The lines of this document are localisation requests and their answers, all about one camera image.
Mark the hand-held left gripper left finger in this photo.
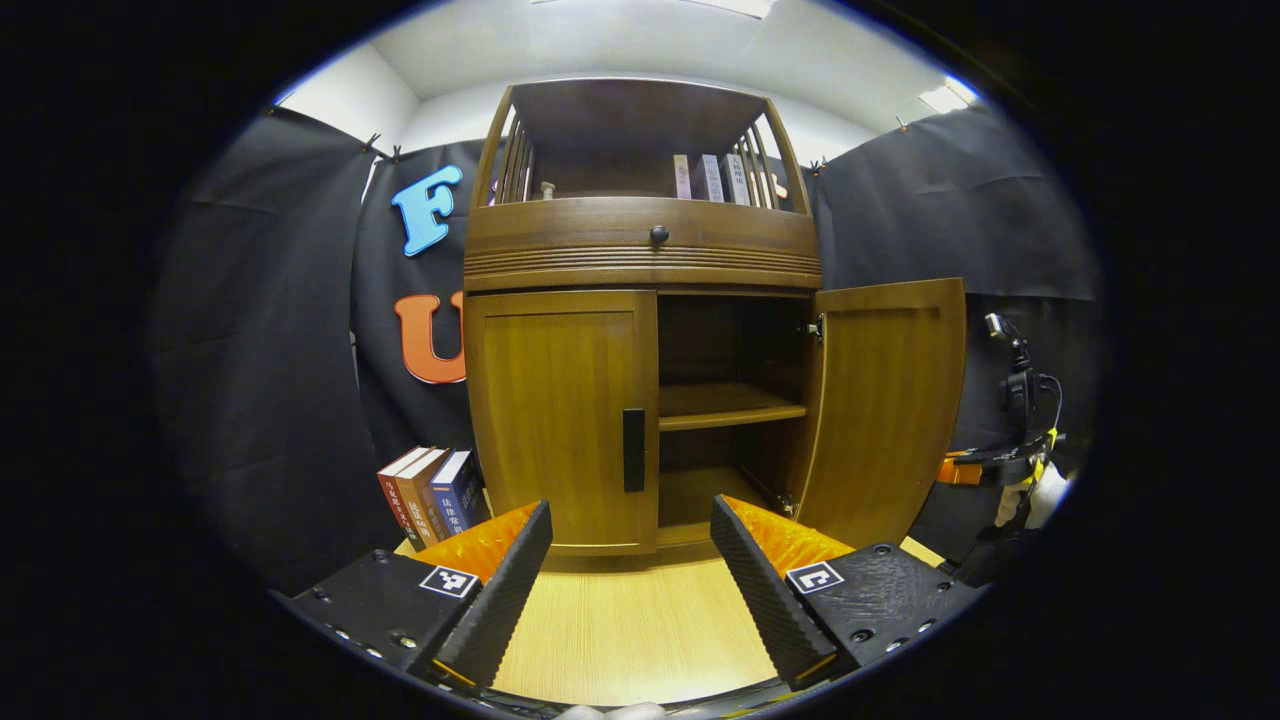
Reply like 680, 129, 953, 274
285, 500, 554, 691

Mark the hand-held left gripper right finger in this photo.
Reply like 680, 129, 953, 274
710, 494, 986, 693

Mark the wooden shoe cabinet door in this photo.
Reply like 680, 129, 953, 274
795, 278, 969, 550
464, 290, 661, 557

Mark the wooden double-door shoe cabinet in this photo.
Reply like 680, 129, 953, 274
462, 78, 969, 563

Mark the wooden inner cabinet shelf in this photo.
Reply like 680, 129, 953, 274
658, 382, 808, 432

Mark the wooden cabinet drawer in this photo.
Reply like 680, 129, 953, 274
464, 197, 824, 293

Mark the blue book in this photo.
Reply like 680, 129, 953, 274
429, 450, 492, 538

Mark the brown book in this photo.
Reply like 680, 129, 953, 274
394, 448, 454, 547

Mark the red book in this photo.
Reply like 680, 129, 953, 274
376, 446, 434, 552

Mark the small ceiling light panel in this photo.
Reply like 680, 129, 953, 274
917, 79, 977, 115

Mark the black backdrop cloth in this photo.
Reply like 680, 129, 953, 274
150, 105, 1107, 598

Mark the black door handle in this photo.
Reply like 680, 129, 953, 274
622, 407, 648, 494

